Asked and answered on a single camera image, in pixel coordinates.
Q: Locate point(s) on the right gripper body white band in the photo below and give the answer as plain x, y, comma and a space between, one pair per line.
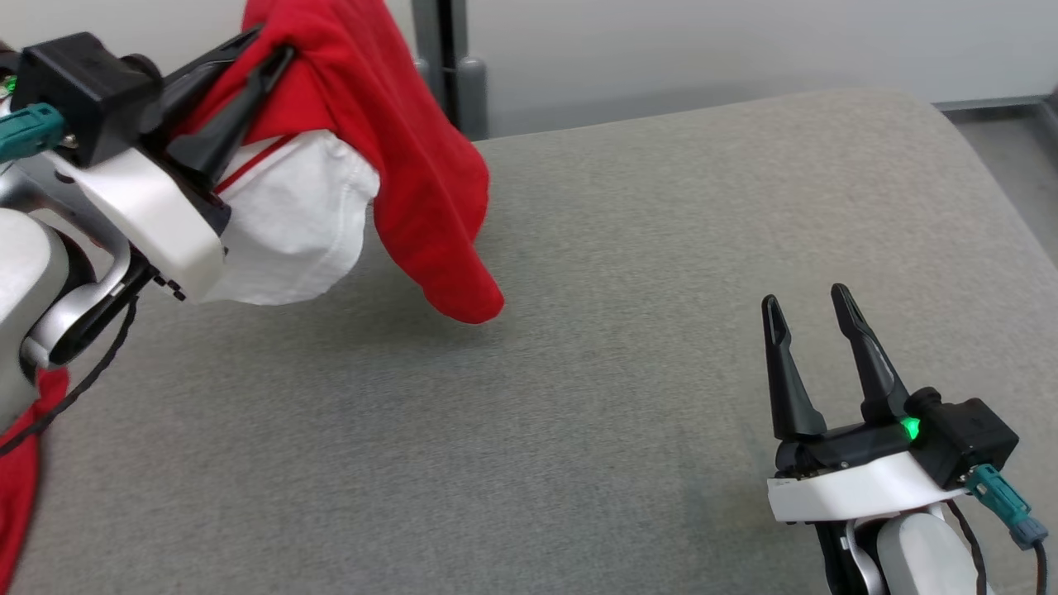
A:
860, 487

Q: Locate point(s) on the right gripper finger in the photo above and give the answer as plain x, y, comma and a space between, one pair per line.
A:
876, 372
789, 388

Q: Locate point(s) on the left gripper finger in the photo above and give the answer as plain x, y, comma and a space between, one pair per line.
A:
198, 78
223, 132

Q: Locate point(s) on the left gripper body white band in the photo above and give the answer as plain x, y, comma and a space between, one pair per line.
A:
149, 215

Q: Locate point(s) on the red and white garment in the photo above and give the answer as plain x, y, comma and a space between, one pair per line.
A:
397, 124

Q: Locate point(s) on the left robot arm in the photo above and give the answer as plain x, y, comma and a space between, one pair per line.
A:
25, 273

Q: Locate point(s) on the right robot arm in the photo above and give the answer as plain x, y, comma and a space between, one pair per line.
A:
917, 554

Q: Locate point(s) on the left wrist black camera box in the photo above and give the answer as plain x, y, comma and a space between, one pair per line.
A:
91, 91

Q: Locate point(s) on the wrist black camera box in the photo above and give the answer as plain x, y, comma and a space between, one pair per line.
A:
91, 91
967, 438

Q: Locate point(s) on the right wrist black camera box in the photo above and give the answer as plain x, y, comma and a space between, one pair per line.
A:
967, 438

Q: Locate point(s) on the grey partition post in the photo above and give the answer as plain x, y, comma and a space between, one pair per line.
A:
463, 83

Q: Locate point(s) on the grey partition base rail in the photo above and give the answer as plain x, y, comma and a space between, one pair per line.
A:
1000, 102

